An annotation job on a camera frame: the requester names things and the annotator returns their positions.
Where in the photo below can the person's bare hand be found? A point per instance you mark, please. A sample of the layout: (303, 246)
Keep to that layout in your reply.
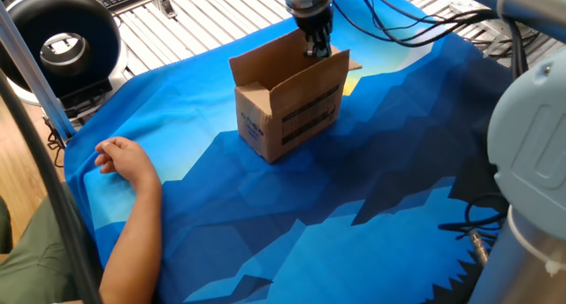
(128, 162)

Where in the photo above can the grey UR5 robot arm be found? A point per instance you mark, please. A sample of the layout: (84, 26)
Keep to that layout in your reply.
(530, 140)

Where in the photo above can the brown cardboard box with label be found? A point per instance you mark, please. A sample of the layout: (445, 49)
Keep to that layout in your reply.
(292, 114)

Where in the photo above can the blue mountain print cloth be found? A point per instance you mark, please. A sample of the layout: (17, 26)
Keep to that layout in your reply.
(265, 233)

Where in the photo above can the green trousers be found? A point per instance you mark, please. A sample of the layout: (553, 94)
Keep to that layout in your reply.
(40, 264)

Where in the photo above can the person's bare forearm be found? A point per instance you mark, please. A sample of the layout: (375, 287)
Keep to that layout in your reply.
(132, 251)

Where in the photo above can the small aluminium upright bracket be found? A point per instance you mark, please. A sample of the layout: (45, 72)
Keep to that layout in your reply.
(163, 1)

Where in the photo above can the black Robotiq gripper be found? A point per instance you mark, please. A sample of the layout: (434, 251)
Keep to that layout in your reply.
(315, 23)

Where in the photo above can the aluminium frame bar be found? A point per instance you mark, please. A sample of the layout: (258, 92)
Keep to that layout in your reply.
(35, 74)

